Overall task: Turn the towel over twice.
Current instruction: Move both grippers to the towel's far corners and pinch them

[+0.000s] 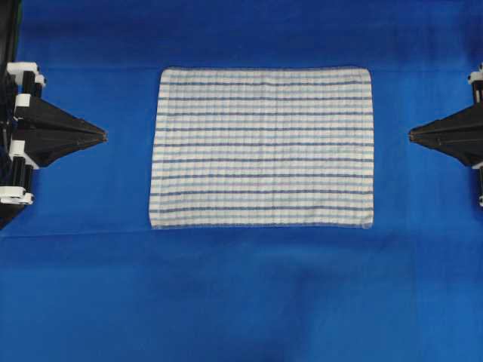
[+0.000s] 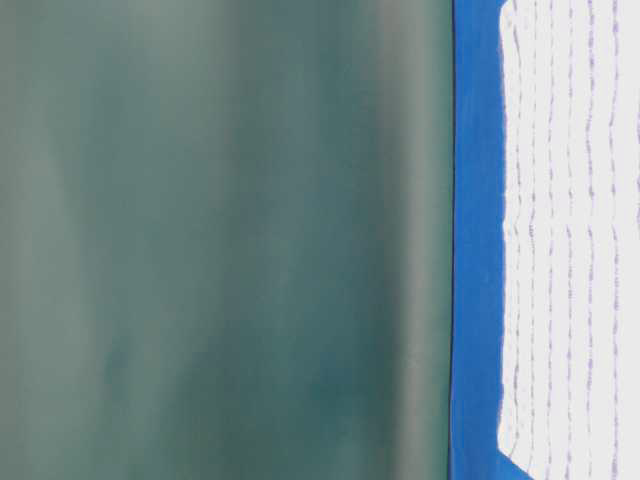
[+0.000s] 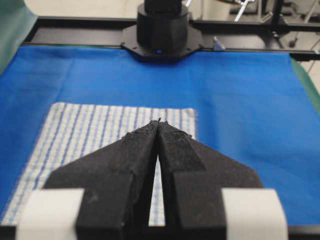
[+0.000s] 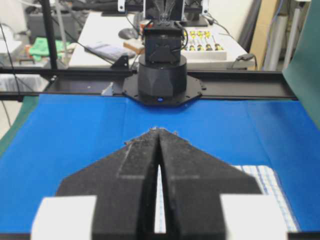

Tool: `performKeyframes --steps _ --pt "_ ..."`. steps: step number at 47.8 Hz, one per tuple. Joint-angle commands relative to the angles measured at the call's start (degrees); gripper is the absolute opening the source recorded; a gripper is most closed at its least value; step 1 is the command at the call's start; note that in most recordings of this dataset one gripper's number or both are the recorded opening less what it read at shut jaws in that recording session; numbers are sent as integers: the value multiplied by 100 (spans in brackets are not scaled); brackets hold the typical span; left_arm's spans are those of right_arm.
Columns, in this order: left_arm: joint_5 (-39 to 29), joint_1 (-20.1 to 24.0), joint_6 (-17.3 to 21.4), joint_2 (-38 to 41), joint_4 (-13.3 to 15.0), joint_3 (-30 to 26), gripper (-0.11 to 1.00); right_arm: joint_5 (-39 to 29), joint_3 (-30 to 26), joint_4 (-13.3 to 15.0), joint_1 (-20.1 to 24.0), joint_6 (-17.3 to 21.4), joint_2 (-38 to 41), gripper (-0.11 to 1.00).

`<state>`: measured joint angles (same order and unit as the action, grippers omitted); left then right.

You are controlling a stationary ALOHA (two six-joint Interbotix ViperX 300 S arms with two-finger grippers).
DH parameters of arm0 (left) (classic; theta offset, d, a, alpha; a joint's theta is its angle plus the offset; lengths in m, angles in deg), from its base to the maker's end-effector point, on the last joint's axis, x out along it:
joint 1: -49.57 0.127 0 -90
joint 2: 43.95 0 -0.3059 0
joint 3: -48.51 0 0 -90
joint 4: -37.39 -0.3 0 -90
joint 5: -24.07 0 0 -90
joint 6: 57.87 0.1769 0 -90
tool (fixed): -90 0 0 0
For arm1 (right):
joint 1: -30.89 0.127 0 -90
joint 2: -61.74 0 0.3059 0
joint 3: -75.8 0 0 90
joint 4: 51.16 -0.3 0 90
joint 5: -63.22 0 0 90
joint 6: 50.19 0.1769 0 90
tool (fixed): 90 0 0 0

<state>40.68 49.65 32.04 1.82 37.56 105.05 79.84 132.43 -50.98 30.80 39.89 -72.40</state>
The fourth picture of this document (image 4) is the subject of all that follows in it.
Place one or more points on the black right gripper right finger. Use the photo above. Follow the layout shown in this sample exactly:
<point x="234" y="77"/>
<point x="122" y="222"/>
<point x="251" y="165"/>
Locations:
<point x="207" y="199"/>

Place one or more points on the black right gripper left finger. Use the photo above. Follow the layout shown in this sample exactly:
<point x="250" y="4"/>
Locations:
<point x="107" y="200"/>

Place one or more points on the white blue striped towel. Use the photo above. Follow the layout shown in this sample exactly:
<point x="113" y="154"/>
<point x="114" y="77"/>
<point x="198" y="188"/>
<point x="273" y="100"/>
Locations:
<point x="267" y="180"/>

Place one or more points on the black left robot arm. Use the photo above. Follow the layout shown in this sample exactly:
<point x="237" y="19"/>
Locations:
<point x="162" y="70"/>

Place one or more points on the blue table mat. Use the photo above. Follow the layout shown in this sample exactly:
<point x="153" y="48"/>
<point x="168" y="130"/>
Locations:
<point x="56" y="135"/>

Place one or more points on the dark blue notebook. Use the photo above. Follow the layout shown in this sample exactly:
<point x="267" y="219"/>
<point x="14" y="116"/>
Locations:
<point x="108" y="51"/>

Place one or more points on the screwdriver set in tray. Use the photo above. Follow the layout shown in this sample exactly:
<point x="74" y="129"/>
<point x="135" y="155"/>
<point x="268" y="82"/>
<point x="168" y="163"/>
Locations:
<point x="204" y="44"/>

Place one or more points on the white background desk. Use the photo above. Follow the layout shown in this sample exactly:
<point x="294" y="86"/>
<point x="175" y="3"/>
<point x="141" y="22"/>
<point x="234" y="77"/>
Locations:
<point x="105" y="29"/>

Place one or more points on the green backdrop sheet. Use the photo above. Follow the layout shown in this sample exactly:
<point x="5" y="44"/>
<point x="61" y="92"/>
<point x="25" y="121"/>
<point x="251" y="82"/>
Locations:
<point x="303" y="72"/>

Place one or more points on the black computer mouse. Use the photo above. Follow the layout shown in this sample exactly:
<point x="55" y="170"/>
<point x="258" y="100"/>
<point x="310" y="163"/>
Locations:
<point x="128" y="33"/>

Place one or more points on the green cloth on shelf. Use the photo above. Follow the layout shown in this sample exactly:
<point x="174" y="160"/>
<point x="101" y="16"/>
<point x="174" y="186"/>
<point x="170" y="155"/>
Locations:
<point x="40" y="48"/>

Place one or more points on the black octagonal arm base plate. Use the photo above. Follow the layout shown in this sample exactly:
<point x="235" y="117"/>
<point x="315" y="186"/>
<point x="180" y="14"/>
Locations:
<point x="194" y="90"/>

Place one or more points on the black aluminium frame rail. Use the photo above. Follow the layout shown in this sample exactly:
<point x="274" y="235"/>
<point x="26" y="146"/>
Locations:
<point x="216" y="85"/>

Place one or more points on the black vertical frame post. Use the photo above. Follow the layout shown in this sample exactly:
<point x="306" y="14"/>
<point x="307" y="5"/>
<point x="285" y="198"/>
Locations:
<point x="50" y="34"/>

